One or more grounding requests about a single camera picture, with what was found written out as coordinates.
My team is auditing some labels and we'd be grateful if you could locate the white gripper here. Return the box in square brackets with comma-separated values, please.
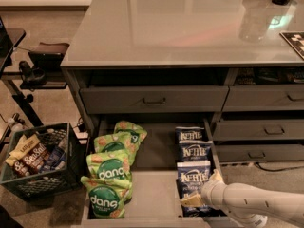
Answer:
[180, 169, 228, 211]

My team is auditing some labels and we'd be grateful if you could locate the blue kettle chip bag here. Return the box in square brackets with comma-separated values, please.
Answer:
[177, 161, 219, 217]
[175, 126, 205, 142]
[179, 141, 213, 162]

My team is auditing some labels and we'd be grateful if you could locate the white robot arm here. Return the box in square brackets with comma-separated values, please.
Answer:
[180, 169, 304, 228]

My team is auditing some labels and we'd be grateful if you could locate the grey bottom right drawer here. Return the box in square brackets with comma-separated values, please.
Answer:
[216, 144, 304, 162]

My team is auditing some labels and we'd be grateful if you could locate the open grey middle drawer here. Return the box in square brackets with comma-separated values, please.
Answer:
[82, 122, 238, 228]

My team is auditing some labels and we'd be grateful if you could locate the grey middle right drawer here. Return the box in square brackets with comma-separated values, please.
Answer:
[213, 120, 304, 141]

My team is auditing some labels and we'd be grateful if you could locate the back green Dang bag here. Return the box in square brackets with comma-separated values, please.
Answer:
[114, 121, 147, 147]

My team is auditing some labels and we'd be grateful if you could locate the green dang bag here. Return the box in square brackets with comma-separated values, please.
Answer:
[94, 132, 139, 164]
[86, 150, 132, 181]
[114, 121, 147, 147]
[81, 176, 133, 219]

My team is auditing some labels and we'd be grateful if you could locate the grey top right drawer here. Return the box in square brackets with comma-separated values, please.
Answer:
[223, 85, 304, 112]

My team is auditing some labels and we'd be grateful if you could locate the front green Dang bag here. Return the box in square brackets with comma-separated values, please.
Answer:
[81, 176, 133, 219]

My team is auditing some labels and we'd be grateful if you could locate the grey top left drawer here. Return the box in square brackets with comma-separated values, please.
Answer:
[80, 85, 228, 114]

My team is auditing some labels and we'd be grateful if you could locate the grey cabinet with glossy counter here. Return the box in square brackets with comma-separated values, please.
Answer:
[60, 0, 304, 163]

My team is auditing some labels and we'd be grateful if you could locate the brown Sea Salt snack bag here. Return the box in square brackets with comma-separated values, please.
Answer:
[10, 143, 50, 177]

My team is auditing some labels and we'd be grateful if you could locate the yellow snack bag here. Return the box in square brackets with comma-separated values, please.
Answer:
[5, 135, 40, 166]

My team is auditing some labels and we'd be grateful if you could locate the blue snack packet in crate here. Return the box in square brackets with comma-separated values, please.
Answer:
[40, 147, 66, 173]

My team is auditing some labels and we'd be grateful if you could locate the dark green plastic crate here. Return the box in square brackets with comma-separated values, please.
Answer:
[0, 123, 85, 201]

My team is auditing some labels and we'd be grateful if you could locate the black fiducial marker board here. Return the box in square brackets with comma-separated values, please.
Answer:
[280, 31, 304, 60]

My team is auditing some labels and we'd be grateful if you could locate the black desk with stand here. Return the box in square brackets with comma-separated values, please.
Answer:
[0, 16, 46, 128]

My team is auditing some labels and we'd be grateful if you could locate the black cable on floor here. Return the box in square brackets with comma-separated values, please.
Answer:
[255, 162, 304, 173]

